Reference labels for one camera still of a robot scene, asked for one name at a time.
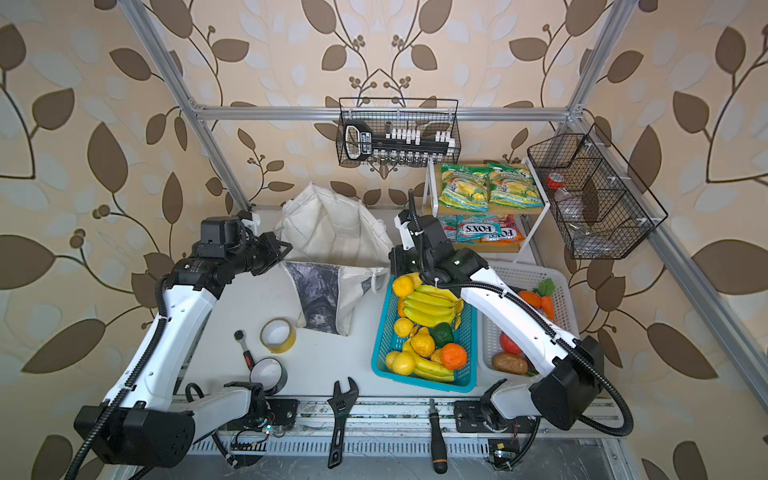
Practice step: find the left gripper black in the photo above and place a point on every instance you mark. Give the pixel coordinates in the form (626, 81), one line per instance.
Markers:
(267, 241)

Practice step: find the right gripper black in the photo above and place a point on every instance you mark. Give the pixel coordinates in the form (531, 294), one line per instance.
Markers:
(398, 255)

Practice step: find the white canvas tote bag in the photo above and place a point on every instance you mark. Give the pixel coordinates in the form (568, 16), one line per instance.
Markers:
(339, 253)

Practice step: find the green snack bag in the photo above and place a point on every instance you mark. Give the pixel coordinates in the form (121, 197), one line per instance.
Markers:
(513, 187)
(464, 188)

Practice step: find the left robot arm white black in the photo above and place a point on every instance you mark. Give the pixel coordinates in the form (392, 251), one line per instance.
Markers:
(137, 423)

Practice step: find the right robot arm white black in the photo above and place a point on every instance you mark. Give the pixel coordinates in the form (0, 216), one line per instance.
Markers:
(571, 385)

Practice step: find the Fox's candy bag left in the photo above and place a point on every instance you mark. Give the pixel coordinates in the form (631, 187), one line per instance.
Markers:
(468, 229)

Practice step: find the fox's candy bag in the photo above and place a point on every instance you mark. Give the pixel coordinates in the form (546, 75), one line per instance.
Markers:
(468, 229)
(510, 233)

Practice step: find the Fox's candy bag right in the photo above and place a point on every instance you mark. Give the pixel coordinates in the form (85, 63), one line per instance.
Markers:
(510, 233)

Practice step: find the upper banana bunch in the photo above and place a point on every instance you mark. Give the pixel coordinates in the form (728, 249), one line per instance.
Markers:
(429, 307)

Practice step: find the banana bunch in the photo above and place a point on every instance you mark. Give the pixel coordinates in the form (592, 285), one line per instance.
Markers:
(427, 369)
(429, 307)

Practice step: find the green avocado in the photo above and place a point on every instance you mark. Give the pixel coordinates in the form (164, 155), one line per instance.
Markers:
(442, 334)

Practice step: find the white plastic basket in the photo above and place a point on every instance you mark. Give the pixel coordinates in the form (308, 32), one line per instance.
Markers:
(539, 338)

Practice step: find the yellow tape roll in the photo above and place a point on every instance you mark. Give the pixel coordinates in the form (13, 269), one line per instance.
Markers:
(278, 336)

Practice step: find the orange fruit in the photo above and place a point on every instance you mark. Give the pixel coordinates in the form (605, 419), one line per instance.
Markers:
(453, 356)

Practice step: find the black socket wrench set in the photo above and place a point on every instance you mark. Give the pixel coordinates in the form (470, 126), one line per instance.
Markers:
(357, 141)

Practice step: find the small orange pumpkin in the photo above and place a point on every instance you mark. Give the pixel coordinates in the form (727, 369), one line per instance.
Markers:
(531, 298)

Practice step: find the lower banana bunch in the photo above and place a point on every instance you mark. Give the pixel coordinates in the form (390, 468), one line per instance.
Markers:
(427, 369)

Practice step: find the orange carrot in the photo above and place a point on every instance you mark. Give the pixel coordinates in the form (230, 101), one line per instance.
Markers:
(545, 290)

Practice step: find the black tape roll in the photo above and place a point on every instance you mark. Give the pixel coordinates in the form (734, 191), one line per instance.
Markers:
(270, 374)

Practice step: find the teal plastic basket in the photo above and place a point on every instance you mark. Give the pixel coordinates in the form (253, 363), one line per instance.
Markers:
(387, 341)

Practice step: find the brown potato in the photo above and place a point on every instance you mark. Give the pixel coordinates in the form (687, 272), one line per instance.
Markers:
(510, 363)

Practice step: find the plastic bottle red cap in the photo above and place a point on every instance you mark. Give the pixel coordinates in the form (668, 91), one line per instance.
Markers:
(569, 209)

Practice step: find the black adjustable wrench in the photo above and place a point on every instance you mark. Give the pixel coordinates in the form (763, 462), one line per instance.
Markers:
(341, 404)

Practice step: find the black orange screwdriver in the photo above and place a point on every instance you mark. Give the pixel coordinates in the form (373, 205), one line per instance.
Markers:
(438, 447)

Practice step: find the small red handled ratchet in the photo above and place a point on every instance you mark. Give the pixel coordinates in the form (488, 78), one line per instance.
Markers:
(239, 336)

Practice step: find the black wire basket centre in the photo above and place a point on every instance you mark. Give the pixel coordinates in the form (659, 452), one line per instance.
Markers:
(431, 113)

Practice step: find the black wire basket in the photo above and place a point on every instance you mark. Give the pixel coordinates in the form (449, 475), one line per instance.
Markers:
(431, 113)
(620, 209)

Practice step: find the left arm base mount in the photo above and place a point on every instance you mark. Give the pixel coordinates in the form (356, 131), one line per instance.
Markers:
(244, 441)

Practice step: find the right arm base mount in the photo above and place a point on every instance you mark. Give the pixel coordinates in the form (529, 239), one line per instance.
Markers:
(511, 439)

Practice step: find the black wire basket right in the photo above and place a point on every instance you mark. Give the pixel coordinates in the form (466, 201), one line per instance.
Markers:
(620, 209)

